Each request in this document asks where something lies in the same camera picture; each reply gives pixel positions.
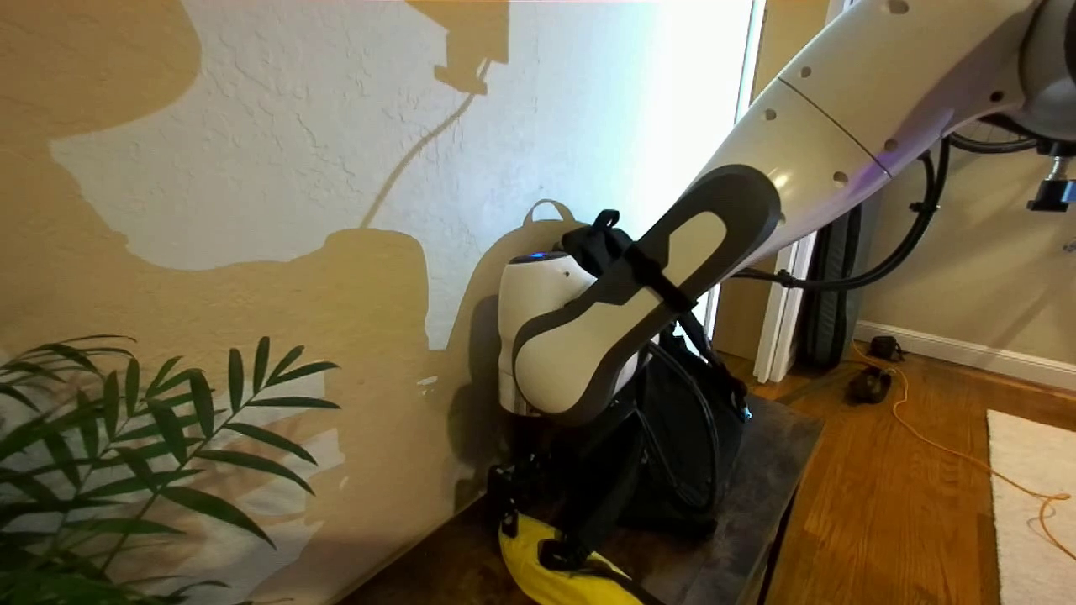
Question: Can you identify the green palm plant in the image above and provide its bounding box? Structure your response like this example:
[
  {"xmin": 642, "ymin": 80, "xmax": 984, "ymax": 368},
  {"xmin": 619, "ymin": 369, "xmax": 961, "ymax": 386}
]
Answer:
[{"xmin": 0, "ymin": 334, "xmax": 328, "ymax": 605}]

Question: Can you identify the white rug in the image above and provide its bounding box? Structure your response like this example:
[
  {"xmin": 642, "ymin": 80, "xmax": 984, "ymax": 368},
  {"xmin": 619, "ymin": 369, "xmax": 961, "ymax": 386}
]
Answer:
[{"xmin": 987, "ymin": 411, "xmax": 1076, "ymax": 605}]

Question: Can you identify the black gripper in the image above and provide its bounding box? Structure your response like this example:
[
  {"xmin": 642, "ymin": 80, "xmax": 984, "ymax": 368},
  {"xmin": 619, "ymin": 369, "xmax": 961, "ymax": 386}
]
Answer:
[{"xmin": 489, "ymin": 417, "xmax": 560, "ymax": 535}]

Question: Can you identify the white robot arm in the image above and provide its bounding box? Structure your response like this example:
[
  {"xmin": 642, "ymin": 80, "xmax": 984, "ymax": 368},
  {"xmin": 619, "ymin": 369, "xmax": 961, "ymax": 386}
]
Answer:
[{"xmin": 497, "ymin": 0, "xmax": 1076, "ymax": 551}]

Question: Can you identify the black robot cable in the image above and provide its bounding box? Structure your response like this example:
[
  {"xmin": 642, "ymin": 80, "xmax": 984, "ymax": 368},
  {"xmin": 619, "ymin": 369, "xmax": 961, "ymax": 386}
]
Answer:
[{"xmin": 735, "ymin": 139, "xmax": 956, "ymax": 296}]

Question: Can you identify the orange cord on floor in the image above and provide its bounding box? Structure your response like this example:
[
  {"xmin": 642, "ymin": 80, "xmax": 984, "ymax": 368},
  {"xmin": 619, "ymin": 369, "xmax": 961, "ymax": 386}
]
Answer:
[{"xmin": 850, "ymin": 340, "xmax": 1076, "ymax": 565}]

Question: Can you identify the yellow banana purse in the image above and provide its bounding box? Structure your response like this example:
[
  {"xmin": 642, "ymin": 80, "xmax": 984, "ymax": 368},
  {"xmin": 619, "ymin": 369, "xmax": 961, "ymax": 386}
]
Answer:
[{"xmin": 497, "ymin": 516, "xmax": 642, "ymax": 605}]

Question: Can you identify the black shoe on floor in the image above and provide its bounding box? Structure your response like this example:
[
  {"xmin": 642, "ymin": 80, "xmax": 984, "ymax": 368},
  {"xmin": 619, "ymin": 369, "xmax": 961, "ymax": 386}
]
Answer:
[{"xmin": 848, "ymin": 368, "xmax": 896, "ymax": 405}]

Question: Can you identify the black backpack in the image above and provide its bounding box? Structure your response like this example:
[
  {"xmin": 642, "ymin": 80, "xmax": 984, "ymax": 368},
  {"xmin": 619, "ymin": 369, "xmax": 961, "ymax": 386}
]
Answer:
[{"xmin": 509, "ymin": 207, "xmax": 758, "ymax": 575}]

